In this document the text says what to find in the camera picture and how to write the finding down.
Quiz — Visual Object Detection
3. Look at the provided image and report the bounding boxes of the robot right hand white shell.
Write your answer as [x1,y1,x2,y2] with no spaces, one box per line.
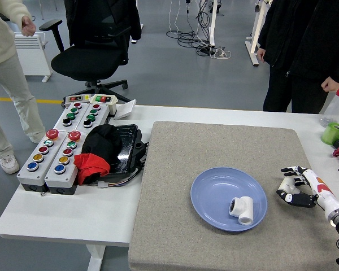
[276,165,339,216]

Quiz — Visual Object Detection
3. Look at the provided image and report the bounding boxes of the person's left hand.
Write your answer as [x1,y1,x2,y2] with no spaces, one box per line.
[320,76,339,93]

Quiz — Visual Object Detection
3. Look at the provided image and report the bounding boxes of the person's hand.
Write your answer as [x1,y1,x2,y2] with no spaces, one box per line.
[21,15,37,37]

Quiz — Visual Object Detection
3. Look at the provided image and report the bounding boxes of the large white tee pipe fitting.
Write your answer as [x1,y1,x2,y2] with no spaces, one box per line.
[229,196,254,226]

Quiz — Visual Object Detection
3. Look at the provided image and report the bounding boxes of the blue round plate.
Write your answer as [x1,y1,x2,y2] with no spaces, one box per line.
[190,167,268,233]

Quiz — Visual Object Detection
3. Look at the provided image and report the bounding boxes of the white desk leg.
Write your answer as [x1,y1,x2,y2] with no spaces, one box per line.
[208,0,218,47]
[245,0,269,67]

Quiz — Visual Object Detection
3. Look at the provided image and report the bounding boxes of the clear bottle red cap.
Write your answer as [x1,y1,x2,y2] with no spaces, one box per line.
[319,81,339,128]

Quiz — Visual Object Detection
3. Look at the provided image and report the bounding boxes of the white panel heater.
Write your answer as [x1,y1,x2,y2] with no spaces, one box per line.
[14,32,54,83]

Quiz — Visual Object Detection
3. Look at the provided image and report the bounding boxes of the person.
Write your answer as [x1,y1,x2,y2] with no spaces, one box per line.
[257,0,339,113]
[0,0,46,175]

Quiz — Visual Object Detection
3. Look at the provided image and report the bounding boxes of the green plastic cup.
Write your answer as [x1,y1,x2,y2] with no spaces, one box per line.
[320,122,339,146]

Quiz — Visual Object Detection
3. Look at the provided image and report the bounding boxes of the black jacket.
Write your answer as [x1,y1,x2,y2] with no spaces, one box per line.
[64,0,143,47]

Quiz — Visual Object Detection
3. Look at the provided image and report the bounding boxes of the black office chair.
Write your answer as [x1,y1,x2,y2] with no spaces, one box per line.
[39,0,144,104]

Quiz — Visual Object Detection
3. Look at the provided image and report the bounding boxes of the grey four-button control box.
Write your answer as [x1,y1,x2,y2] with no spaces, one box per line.
[77,102,111,133]
[53,101,90,132]

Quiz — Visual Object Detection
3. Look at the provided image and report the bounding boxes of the black cloth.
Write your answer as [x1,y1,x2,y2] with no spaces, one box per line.
[81,124,124,186]

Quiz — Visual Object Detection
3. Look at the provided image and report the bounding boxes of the grey-brown mat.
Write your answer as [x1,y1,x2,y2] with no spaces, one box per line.
[128,121,339,271]

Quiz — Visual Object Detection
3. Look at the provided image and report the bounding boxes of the grey emergency-stop button box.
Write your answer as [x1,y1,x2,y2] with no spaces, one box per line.
[16,129,69,194]
[44,130,88,195]

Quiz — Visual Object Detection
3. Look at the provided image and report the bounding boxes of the red cloth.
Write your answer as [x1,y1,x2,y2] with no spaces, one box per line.
[73,153,111,186]

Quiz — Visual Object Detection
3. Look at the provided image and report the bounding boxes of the black plastic tray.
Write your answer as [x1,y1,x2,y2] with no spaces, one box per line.
[101,123,150,183]

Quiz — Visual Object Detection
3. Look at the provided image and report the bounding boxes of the white table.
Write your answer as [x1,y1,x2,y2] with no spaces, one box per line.
[0,104,339,246]

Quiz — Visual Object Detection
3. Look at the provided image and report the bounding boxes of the white table leg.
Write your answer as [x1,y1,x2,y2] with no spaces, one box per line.
[86,244,107,271]

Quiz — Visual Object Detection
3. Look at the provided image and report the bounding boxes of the black floor cable bundle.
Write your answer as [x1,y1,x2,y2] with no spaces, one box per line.
[166,0,217,57]

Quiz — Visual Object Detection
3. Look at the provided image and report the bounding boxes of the small grey rocker switch box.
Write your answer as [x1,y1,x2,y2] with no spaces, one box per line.
[63,94,92,107]

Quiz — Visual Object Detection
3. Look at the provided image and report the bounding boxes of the white hanging cable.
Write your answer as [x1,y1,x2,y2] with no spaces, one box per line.
[169,0,181,36]

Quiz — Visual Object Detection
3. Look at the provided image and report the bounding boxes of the white green-red push switch box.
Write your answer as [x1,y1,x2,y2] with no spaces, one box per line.
[89,94,118,115]

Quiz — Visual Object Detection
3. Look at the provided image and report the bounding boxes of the white wall switch plate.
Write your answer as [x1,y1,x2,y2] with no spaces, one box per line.
[114,99,137,120]

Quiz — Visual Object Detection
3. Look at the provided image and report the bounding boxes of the wire bundle with white connector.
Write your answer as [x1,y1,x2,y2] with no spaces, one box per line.
[97,166,145,189]

